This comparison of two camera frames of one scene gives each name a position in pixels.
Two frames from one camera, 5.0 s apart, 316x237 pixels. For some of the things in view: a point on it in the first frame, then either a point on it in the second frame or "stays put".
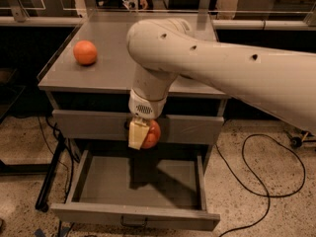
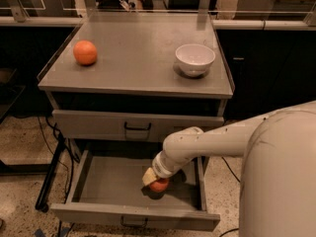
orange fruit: x=85 y=52 stays put
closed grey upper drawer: x=178 y=125 stays put
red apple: x=152 y=135 → x=159 y=185
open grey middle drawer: x=162 y=190 stays put
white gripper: x=144 y=107 → x=160 y=168
